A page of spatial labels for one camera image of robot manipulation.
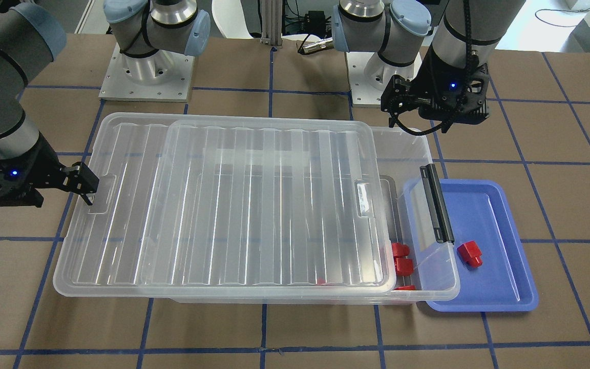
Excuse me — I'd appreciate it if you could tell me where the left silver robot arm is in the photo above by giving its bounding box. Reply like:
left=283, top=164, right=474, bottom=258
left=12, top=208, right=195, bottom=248
left=331, top=1, right=524, bottom=133

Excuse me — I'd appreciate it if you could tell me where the clear plastic storage box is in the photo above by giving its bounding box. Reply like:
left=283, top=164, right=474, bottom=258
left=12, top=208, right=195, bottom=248
left=175, top=128, right=460, bottom=304

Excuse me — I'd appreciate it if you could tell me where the red block at box front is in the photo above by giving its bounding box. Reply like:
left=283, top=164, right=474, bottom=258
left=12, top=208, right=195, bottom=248
left=393, top=284, right=417, bottom=291

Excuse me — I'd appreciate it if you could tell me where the aluminium frame post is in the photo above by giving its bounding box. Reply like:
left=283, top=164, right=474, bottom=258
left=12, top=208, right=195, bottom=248
left=260, top=0, right=283, bottom=49

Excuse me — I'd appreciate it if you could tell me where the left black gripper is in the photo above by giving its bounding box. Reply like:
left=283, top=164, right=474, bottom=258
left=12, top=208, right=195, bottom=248
left=381, top=48, right=490, bottom=125

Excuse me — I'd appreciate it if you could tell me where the blue plastic tray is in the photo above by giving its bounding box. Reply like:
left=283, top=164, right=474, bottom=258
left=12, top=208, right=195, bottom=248
left=428, top=178, right=539, bottom=313

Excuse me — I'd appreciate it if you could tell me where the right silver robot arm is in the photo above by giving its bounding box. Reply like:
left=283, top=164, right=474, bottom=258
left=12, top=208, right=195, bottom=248
left=0, top=1, right=211, bottom=208

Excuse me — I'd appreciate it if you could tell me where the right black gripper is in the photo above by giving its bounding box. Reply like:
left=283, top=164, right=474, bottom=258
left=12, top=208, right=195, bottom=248
left=0, top=135, right=100, bottom=208

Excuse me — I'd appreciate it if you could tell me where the white chair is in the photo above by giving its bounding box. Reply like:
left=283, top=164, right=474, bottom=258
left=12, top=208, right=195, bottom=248
left=211, top=1, right=253, bottom=39

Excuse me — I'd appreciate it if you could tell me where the clear plastic box lid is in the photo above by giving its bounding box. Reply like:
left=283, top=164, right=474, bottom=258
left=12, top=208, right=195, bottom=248
left=53, top=113, right=395, bottom=299

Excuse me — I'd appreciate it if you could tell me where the black box latch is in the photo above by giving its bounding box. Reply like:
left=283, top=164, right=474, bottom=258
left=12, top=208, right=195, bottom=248
left=419, top=163, right=455, bottom=244

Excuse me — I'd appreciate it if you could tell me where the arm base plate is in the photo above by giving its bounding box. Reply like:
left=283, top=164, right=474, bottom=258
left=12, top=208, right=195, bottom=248
left=346, top=52, right=422, bottom=108
left=99, top=45, right=196, bottom=103

